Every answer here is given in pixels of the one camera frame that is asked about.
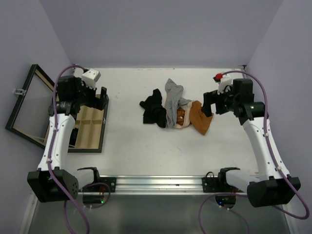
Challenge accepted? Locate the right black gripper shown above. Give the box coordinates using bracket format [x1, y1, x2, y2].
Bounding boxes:
[202, 84, 239, 116]

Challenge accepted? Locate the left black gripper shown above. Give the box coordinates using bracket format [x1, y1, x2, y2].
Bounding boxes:
[73, 78, 108, 110]

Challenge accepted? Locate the black underwear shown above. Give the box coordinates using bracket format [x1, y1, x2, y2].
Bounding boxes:
[69, 128, 78, 148]
[139, 89, 167, 128]

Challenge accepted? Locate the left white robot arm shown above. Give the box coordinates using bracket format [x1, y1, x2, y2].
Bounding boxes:
[27, 69, 109, 203]

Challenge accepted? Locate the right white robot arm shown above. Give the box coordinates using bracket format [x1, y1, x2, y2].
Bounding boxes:
[202, 76, 301, 207]

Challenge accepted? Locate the orange underwear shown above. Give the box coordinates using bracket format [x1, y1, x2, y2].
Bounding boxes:
[175, 100, 213, 136]

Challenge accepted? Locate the grey striped underwear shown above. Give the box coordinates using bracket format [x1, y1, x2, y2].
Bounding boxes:
[164, 78, 191, 128]

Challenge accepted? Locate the rolled black underwear in box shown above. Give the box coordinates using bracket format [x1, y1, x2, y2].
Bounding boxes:
[69, 128, 78, 148]

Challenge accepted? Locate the wooden compartment organizer box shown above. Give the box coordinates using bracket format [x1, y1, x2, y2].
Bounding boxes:
[68, 104, 108, 154]

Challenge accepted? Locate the glass box lid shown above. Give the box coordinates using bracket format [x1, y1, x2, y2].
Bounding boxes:
[5, 64, 54, 149]

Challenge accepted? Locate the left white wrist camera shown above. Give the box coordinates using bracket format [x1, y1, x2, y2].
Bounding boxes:
[81, 69, 101, 89]

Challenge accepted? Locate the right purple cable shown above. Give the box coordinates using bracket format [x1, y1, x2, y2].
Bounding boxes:
[198, 70, 310, 234]

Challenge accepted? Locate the purple cable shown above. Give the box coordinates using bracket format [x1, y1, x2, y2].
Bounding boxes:
[198, 70, 310, 234]
[47, 63, 112, 234]

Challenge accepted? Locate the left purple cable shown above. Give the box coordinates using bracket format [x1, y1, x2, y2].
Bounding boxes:
[47, 63, 112, 234]

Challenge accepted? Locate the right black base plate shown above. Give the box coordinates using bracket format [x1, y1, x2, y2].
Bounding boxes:
[201, 171, 242, 193]

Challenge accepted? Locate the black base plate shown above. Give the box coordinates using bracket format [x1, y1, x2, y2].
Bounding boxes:
[79, 177, 117, 194]
[201, 171, 242, 193]

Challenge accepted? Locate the white wall latch clip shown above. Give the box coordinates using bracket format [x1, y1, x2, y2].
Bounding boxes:
[13, 89, 27, 96]

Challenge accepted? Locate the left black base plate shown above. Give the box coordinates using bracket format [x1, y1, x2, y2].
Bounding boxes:
[79, 177, 117, 194]

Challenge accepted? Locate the aluminium mounting rail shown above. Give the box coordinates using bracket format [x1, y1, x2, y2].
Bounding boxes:
[72, 171, 259, 195]

